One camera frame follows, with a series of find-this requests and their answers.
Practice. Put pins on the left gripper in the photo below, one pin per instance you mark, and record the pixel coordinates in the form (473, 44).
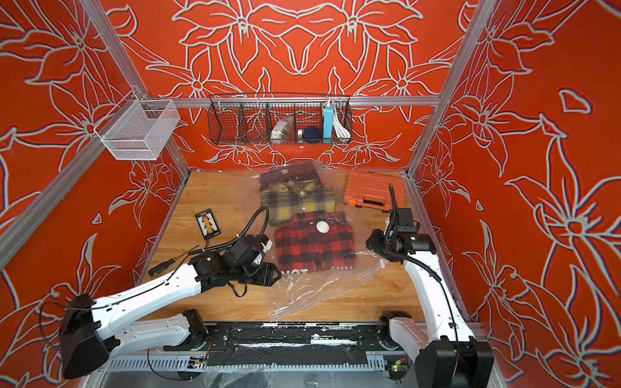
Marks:
(268, 277)

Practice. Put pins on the small picture card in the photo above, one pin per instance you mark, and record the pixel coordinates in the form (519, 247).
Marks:
(207, 224)

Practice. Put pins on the red black plaid shirt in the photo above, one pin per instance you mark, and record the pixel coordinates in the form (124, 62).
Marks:
(302, 249)

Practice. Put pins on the clear plastic vacuum bag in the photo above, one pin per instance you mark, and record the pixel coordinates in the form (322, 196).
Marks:
(371, 286)

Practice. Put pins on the light blue box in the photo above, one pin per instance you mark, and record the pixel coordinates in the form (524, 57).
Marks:
(328, 118)

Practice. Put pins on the yellow green plaid shirt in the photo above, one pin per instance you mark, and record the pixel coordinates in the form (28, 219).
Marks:
(287, 199)

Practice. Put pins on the dark blue round object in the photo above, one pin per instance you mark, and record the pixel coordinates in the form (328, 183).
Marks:
(312, 135)

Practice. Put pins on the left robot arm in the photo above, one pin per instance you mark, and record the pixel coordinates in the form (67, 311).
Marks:
(93, 330)

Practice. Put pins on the white vacuum bag valve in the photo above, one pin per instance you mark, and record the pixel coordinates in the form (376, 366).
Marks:
(322, 227)

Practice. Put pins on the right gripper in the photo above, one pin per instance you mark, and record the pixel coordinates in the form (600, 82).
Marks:
(373, 242)

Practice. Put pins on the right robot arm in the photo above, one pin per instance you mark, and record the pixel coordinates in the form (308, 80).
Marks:
(446, 353)

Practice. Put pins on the black wire wall basket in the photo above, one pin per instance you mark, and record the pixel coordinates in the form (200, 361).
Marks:
(239, 120)

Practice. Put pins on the black handled screwdriver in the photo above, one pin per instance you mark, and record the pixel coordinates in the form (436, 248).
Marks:
(159, 268)

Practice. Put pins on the white wire wall basket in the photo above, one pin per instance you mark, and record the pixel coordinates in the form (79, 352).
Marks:
(139, 130)

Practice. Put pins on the grey packet in basket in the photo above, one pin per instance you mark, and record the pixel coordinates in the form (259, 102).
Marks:
(282, 130)

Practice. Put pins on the orange plastic tool case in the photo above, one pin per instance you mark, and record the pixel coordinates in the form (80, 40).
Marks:
(371, 190)

